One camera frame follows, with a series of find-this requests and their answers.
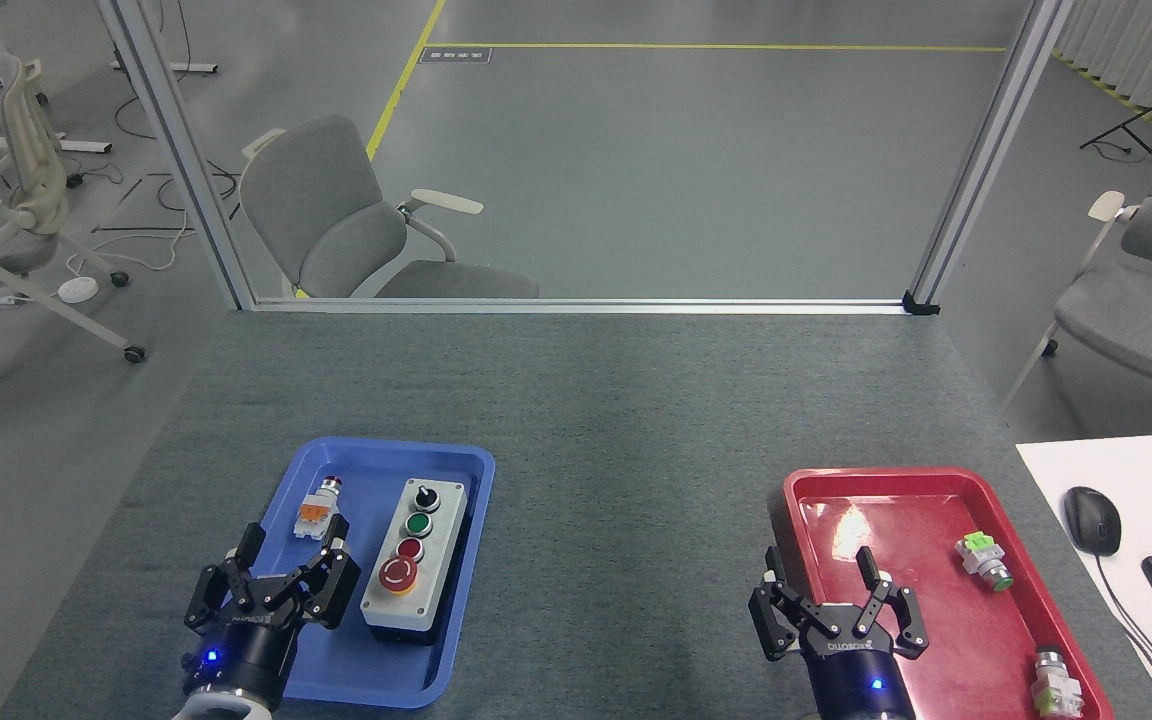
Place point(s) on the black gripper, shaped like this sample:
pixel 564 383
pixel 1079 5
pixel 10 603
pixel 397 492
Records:
pixel 246 650
pixel 856 675

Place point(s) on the grey control box with buttons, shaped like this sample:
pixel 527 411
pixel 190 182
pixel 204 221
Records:
pixel 416 560

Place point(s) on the robot arm white joint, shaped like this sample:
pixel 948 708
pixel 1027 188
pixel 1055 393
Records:
pixel 221 706

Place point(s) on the red push button orange block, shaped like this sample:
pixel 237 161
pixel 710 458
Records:
pixel 318 512

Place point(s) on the green push button green block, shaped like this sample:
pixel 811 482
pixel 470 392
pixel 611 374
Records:
pixel 981 560

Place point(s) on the silver push button white block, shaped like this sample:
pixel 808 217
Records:
pixel 1054 685

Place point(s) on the red plastic tray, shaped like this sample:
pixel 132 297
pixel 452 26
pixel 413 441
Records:
pixel 936 560

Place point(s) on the blue plastic tray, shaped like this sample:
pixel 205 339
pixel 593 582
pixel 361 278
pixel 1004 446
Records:
pixel 386 470

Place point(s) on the black computer mouse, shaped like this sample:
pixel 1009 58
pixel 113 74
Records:
pixel 1093 520

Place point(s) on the white round floor socket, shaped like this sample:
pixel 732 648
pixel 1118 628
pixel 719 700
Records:
pixel 78 290

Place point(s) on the grey chair with white armrests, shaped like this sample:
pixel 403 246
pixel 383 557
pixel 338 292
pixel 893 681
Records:
pixel 336 220

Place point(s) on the white mesh office chair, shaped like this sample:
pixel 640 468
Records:
pixel 21 230

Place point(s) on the white desk foot bar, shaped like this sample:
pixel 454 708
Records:
pixel 181 68
pixel 76 146

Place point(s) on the grey floor label plate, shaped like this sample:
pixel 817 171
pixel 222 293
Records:
pixel 455 55

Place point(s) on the white pleated curtain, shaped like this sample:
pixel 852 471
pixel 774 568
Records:
pixel 1136 40

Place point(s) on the black corner bracket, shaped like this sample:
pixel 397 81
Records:
pixel 920 303

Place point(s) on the silver aluminium rail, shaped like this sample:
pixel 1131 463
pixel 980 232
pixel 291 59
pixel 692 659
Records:
pixel 576 305

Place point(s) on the grey chair with white frame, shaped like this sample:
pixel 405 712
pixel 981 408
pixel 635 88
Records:
pixel 1151 300

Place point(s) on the silver aluminium post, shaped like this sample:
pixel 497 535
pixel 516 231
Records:
pixel 986 150
pixel 176 150

